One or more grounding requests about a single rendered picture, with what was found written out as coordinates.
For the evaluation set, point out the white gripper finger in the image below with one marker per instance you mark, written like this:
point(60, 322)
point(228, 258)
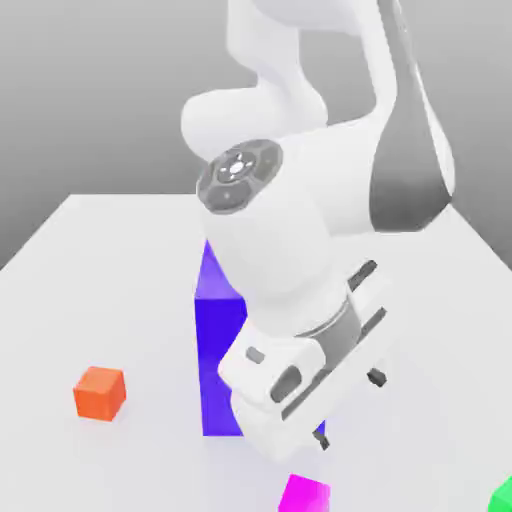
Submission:
point(376, 377)
point(321, 440)

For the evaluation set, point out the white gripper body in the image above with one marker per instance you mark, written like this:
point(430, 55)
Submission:
point(280, 436)

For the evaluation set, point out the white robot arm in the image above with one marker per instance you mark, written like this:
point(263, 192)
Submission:
point(280, 248)

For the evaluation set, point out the small magenta cube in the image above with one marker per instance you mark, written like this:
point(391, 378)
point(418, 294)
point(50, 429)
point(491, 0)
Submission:
point(304, 495)

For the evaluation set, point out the small green cube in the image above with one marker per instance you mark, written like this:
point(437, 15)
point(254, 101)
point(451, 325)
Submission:
point(502, 498)

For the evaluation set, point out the small orange cube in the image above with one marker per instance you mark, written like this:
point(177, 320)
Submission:
point(98, 394)

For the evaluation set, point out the large blue box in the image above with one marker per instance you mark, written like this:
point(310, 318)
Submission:
point(218, 360)

